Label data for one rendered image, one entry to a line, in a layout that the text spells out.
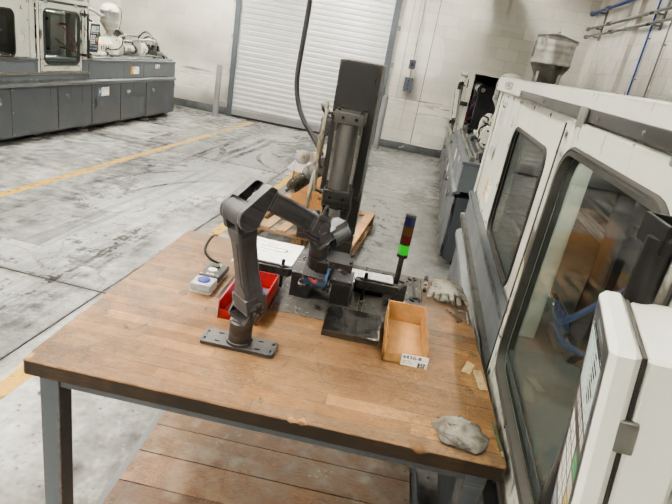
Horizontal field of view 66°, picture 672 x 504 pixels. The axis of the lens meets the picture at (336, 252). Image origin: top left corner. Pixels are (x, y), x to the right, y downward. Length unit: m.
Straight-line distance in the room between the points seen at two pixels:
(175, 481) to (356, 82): 1.45
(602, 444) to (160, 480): 1.64
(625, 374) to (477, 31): 10.34
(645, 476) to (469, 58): 10.32
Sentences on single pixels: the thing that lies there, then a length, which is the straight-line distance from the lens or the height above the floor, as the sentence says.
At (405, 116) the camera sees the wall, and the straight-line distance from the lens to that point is 10.82.
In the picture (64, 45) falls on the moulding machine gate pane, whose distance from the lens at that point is 7.87.
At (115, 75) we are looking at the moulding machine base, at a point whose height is 0.76.
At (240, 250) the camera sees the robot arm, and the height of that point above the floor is 1.19.
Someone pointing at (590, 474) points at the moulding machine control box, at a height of 1.32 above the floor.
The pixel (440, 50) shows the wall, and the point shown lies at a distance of 10.76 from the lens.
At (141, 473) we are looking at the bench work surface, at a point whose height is 0.22.
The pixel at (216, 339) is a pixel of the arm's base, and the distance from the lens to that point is 1.44.
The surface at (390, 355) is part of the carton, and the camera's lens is 1.47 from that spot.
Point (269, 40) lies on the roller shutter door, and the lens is 11.23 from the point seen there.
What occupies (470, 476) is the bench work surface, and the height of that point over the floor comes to 0.84.
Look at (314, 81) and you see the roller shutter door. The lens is 10.99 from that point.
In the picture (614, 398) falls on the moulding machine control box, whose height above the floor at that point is 1.41.
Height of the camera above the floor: 1.67
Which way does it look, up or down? 21 degrees down
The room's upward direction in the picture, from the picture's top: 10 degrees clockwise
